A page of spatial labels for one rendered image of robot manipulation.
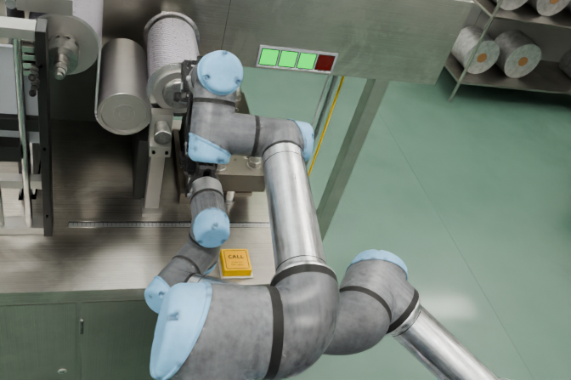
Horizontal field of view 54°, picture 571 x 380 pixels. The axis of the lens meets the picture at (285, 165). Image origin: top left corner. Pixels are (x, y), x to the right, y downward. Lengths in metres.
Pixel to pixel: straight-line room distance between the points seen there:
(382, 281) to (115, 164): 0.87
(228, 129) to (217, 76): 0.09
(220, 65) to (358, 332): 0.52
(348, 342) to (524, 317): 2.11
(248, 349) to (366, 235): 2.32
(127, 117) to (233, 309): 0.76
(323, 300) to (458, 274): 2.34
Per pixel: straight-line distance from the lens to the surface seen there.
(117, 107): 1.34
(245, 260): 1.40
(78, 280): 1.35
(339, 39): 1.73
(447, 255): 3.11
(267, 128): 0.98
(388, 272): 1.11
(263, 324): 0.69
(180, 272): 1.18
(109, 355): 1.62
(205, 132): 0.96
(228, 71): 0.95
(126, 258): 1.39
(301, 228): 0.82
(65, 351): 1.59
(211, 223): 1.16
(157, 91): 1.31
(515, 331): 2.98
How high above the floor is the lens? 1.97
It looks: 38 degrees down
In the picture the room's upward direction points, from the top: 17 degrees clockwise
